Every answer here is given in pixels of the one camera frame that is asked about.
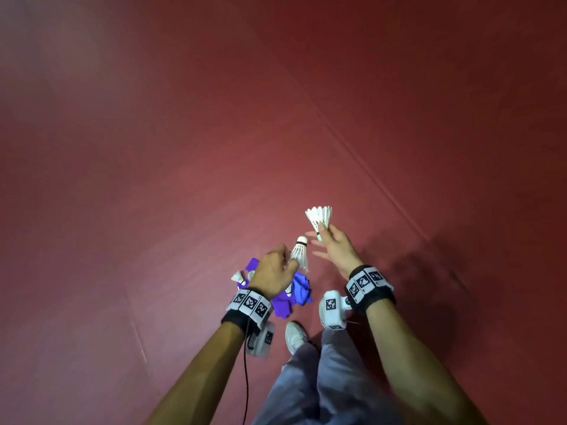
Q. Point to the person's right forearm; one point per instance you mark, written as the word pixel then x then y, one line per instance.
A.
pixel 416 367

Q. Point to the shuttlecock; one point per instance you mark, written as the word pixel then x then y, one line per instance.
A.
pixel 320 215
pixel 300 252

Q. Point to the person's right hand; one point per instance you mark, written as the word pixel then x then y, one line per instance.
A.
pixel 339 254

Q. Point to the black wristband with marker tiles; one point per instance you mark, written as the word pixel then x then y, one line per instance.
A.
pixel 248 303
pixel 367 285

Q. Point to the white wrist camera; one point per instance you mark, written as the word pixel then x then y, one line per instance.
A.
pixel 332 307
pixel 264 340

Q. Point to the white shuttlecocks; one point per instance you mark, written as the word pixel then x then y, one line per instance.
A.
pixel 238 277

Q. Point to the person's left hand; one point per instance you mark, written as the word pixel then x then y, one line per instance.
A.
pixel 270 274

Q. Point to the person's grey trousers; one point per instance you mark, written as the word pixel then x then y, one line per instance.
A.
pixel 332 385

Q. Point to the purple cloth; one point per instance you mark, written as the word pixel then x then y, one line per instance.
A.
pixel 283 305

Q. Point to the blue cloth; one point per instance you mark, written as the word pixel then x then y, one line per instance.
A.
pixel 302 292

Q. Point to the person's left forearm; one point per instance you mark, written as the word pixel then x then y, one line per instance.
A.
pixel 199 376

